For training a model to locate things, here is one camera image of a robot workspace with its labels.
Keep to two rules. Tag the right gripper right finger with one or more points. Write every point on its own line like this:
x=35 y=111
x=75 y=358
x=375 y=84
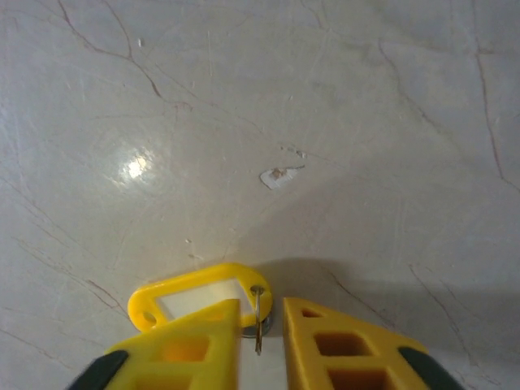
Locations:
x=345 y=357

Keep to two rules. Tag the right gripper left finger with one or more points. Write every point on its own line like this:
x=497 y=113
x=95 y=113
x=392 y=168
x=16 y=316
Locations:
x=183 y=357

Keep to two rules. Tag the yellow plastic key tag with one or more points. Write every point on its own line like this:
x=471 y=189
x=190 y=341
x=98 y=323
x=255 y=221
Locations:
x=203 y=278

